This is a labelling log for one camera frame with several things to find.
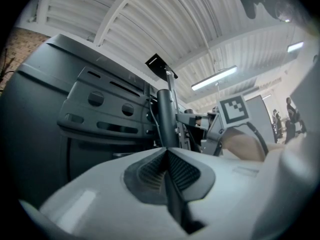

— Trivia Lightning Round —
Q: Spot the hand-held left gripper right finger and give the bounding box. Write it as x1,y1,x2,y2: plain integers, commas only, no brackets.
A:
166,147,216,202

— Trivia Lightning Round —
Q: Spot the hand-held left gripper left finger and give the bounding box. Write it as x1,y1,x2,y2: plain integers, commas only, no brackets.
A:
123,147,168,206

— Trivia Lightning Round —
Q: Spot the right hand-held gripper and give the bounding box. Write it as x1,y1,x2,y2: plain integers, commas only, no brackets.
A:
199,94,251,157

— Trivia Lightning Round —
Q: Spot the person's right forearm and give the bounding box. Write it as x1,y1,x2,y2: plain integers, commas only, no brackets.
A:
221,127,286,163

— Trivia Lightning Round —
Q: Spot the whiteboard on rolling stand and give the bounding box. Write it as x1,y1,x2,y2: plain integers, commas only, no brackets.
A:
246,95,276,145

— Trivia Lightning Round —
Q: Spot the ceiling light bar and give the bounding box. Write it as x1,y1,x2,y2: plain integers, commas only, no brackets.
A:
287,41,305,53
191,65,238,92

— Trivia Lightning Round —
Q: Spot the black television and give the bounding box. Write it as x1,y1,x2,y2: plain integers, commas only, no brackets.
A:
0,33,161,207

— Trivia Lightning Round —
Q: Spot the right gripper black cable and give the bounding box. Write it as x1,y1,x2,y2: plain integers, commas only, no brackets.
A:
246,120,270,157

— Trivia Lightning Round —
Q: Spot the black head-worn camera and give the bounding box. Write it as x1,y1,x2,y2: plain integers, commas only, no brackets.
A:
236,0,292,22

